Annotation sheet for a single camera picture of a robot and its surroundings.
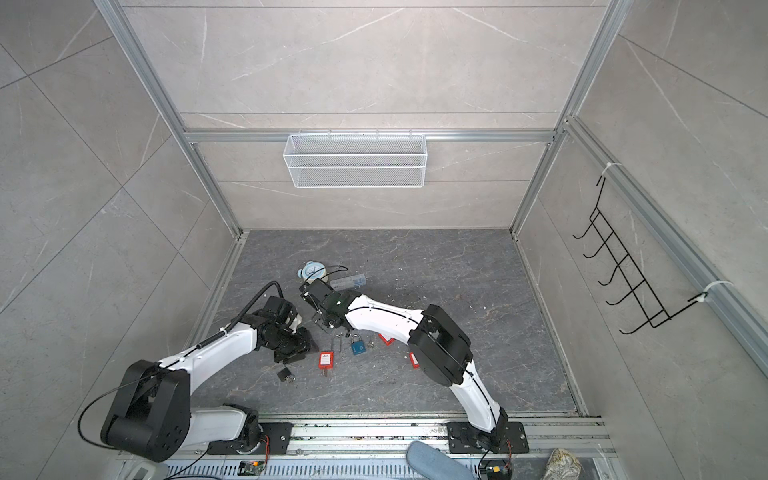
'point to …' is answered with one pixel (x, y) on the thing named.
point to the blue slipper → (433, 464)
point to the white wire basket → (356, 161)
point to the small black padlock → (285, 375)
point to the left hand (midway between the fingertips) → (313, 344)
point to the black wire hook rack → (634, 280)
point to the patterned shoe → (561, 465)
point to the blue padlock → (358, 346)
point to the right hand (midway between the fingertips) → (330, 308)
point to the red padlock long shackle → (326, 361)
